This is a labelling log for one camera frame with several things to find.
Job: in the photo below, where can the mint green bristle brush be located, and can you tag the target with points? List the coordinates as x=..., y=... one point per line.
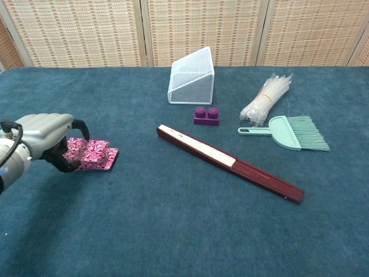
x=311, y=135

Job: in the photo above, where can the purple two-stud building block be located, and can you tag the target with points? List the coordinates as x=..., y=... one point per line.
x=206, y=119

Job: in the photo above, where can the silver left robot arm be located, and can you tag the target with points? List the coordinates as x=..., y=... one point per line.
x=13, y=164

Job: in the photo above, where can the yellow rubber band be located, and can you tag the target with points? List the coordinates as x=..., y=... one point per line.
x=266, y=96

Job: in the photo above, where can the woven folding screen panel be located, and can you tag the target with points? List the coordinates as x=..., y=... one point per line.
x=201, y=26
x=80, y=31
x=8, y=49
x=361, y=56
x=311, y=31

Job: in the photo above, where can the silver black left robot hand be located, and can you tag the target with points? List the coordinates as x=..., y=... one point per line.
x=43, y=130

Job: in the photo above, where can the folded dark red hand fan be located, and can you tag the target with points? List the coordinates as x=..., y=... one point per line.
x=219, y=157

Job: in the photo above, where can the bundle of clear wrapped sticks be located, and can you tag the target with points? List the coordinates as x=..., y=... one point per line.
x=265, y=104

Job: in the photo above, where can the mint green plastic dustpan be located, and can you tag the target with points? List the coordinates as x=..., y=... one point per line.
x=281, y=134

